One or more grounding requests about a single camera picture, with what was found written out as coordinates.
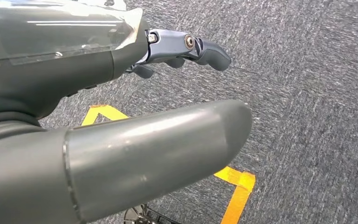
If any black robot foot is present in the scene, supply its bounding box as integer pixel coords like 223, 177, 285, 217
123, 204, 181, 224

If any yellow tape floor square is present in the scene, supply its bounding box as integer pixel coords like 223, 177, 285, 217
82, 104, 256, 224

